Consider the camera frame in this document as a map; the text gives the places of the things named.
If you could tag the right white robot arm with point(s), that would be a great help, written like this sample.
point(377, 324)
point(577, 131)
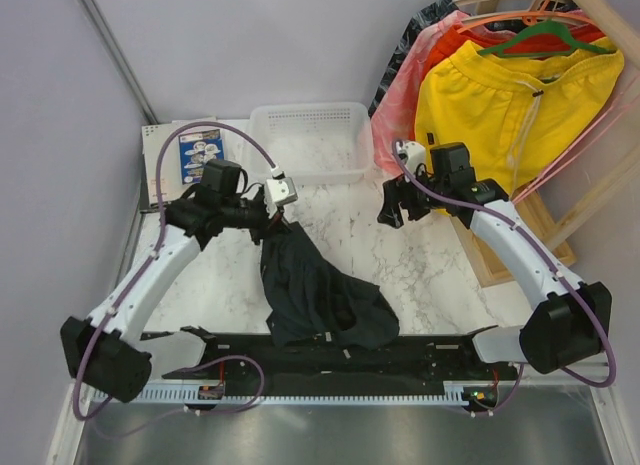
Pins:
point(569, 323)

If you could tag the pink patterned shorts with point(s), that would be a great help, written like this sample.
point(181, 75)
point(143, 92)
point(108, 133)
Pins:
point(394, 116)

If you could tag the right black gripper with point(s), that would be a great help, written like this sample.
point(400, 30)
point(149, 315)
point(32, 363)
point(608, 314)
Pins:
point(398, 190)

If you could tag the yellow shorts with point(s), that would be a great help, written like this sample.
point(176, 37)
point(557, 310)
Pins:
point(548, 132)

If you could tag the orange plastic hanger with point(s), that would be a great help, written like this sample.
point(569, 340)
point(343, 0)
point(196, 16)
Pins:
point(520, 10)

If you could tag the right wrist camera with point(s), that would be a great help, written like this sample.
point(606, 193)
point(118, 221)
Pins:
point(411, 154)

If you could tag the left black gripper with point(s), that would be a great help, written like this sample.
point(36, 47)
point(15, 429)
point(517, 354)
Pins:
point(278, 220)

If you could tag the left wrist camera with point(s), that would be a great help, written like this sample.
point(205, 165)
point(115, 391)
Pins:
point(279, 192)

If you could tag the wooden clothes rack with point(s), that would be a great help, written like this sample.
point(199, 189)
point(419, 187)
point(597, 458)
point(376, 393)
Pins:
point(487, 267)

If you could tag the green plastic hanger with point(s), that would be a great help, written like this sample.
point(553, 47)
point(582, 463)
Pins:
point(543, 40)

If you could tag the black patterned garment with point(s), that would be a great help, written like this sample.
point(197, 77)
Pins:
point(425, 17)

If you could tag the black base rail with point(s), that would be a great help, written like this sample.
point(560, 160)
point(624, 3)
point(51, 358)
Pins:
point(411, 365)

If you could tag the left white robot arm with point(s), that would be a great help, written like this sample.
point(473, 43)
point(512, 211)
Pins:
point(104, 350)

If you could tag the pink wire hanger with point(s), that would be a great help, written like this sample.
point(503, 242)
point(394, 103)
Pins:
point(570, 150)

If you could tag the dark navy shorts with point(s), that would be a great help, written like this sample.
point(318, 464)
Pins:
point(309, 296)

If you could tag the blue cover book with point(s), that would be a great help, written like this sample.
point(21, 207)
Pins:
point(196, 149)

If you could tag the white booklet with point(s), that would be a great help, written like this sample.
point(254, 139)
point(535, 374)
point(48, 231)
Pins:
point(154, 137)

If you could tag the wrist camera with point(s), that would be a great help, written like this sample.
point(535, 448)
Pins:
point(411, 154)
point(279, 192)

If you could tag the white plastic basket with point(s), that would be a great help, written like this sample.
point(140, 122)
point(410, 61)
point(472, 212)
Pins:
point(316, 144)

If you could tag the red orange shorts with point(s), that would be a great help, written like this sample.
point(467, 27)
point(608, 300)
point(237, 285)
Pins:
point(440, 45)

